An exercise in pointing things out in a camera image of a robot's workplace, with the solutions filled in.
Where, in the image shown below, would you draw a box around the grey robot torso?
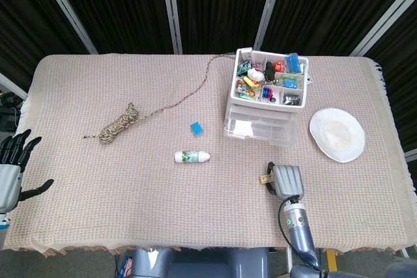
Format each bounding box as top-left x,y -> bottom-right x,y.
130,247 -> 271,278

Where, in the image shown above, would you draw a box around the beige woven tablecloth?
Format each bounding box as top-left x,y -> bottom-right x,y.
3,53 -> 417,258

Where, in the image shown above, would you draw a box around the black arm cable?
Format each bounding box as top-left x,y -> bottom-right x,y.
277,195 -> 322,271

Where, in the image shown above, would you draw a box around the white frame post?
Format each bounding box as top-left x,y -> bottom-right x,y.
159,0 -> 183,55
35,0 -> 98,55
350,0 -> 417,57
253,0 -> 287,51
0,72 -> 29,100

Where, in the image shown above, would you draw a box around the green printed packet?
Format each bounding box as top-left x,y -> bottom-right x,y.
280,73 -> 302,89

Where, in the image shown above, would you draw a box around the blue and white block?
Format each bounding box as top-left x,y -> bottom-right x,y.
190,120 -> 206,137

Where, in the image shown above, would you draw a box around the yellow packet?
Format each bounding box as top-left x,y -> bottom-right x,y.
243,76 -> 263,89

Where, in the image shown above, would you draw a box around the black metal clips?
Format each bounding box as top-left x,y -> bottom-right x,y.
282,93 -> 302,105

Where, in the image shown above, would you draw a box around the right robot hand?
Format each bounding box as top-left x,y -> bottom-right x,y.
266,161 -> 306,201

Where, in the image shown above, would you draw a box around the colourful snack packets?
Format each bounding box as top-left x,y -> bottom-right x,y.
237,83 -> 261,100

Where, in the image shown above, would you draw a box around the white paper sheet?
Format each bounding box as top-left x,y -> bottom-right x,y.
233,120 -> 255,136

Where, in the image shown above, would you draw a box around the clear drawer with white paper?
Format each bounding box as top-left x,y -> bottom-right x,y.
223,104 -> 299,147

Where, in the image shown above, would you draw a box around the white bottle green label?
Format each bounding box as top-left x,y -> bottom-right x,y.
174,150 -> 211,164

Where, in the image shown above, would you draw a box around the blue plastic packet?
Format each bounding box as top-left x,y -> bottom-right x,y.
285,52 -> 301,73

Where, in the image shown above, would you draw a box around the white paper plate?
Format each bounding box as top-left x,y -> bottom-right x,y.
309,107 -> 366,163

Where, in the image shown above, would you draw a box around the white plastic drawer unit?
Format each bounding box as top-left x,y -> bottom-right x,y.
223,47 -> 309,119

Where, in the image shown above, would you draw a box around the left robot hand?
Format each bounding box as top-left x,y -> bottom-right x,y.
0,129 -> 55,214

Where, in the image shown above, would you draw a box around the braided tan rope bundle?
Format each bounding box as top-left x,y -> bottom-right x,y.
83,53 -> 235,145

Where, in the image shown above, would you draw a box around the white crumpled wad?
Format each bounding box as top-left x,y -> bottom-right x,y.
247,68 -> 265,81

